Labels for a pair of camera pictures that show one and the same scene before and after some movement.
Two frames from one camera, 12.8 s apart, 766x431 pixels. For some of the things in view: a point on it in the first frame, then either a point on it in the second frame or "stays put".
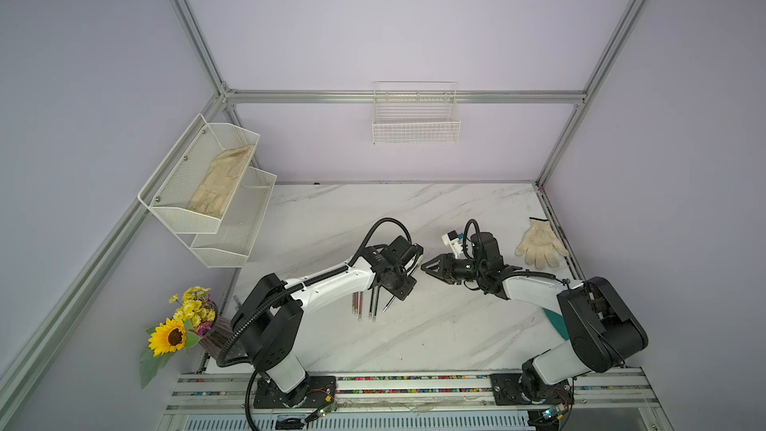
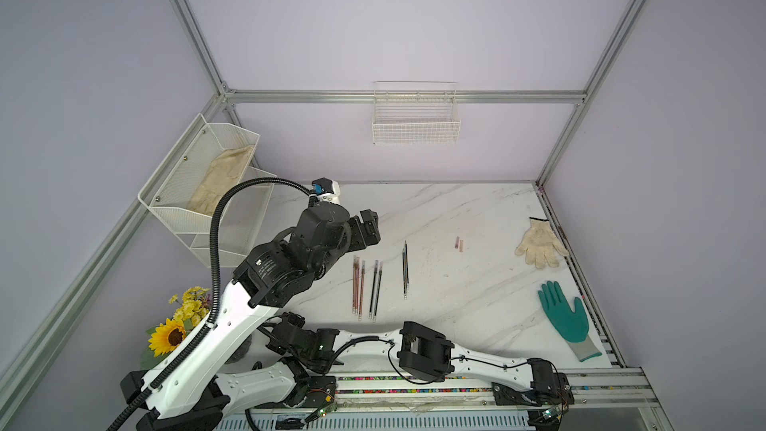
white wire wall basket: [410, 113] stays put
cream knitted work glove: [539, 243] stays put
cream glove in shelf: [213, 190] stays put
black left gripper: [402, 293] -> [358, 241]
